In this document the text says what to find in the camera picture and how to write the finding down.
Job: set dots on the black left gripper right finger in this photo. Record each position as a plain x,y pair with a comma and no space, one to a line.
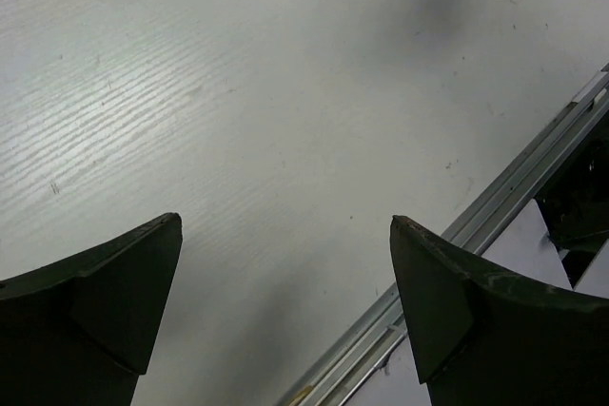
484,335

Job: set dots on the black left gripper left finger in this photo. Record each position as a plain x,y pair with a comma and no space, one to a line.
81,331

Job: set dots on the aluminium table rail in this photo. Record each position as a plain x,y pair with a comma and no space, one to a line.
370,342

